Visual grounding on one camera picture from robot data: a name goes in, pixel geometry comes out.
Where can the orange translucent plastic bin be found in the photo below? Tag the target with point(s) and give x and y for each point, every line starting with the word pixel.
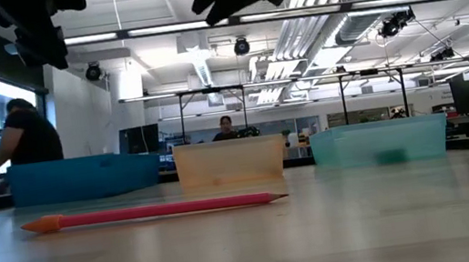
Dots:
pixel 229 159

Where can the person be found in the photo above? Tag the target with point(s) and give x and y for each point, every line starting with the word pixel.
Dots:
pixel 33 141
pixel 226 134

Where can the black overhead light bar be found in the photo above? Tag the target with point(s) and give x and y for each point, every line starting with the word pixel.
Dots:
pixel 346 7

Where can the black hanging camera rig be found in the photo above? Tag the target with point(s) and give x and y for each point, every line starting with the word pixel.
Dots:
pixel 394 25

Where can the black hanging camera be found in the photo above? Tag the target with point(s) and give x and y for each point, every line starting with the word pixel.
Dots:
pixel 442 55
pixel 93 73
pixel 242 46

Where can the teal translucent plastic bin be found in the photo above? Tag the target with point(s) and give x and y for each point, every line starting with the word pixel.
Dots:
pixel 356 143

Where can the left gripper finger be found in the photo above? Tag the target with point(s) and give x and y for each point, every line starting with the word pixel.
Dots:
pixel 43 43

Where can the black background robot arm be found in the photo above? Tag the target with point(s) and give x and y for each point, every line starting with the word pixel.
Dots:
pixel 249 131

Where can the pink pencil orange cap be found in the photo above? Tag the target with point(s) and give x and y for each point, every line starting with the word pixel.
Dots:
pixel 158 210

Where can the small background plant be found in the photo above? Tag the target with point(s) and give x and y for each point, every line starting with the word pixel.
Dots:
pixel 286 133

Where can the blue plastic bin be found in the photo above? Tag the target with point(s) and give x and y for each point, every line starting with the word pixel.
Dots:
pixel 85 179

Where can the black background rig frame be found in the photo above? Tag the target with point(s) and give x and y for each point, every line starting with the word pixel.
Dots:
pixel 244 111
pixel 343 102

